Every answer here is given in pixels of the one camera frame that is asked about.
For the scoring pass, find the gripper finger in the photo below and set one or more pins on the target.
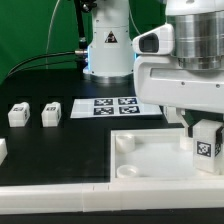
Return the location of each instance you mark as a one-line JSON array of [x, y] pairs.
[[186, 120], [219, 140]]

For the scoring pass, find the white square tabletop part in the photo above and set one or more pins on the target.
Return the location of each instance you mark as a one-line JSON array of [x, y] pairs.
[[157, 154]]

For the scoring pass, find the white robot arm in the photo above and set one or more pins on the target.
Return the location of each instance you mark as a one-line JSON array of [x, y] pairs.
[[178, 64]]

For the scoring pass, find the white front fence bar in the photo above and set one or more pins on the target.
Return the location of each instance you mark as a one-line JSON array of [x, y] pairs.
[[112, 197]]

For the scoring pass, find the white sheet with markers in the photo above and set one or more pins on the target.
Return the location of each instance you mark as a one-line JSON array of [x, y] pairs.
[[112, 107]]

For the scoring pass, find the white left fence block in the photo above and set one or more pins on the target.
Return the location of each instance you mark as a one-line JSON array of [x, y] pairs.
[[3, 150]]

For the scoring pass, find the black camera pole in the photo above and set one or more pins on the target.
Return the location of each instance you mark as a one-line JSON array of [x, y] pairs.
[[80, 30]]

